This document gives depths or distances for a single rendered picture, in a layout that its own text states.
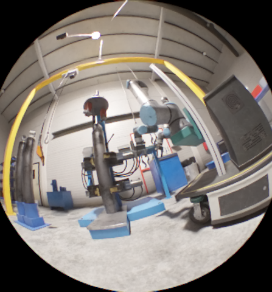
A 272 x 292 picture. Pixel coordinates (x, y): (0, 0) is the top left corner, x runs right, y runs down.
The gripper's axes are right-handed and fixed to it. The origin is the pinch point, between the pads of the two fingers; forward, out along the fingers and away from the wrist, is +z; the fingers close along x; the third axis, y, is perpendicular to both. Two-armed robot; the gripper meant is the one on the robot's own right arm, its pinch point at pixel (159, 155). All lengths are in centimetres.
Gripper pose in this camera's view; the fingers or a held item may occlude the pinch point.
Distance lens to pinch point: 135.6
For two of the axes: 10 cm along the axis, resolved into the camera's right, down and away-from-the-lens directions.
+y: 7.1, -0.5, -7.0
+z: -1.1, 9.8, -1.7
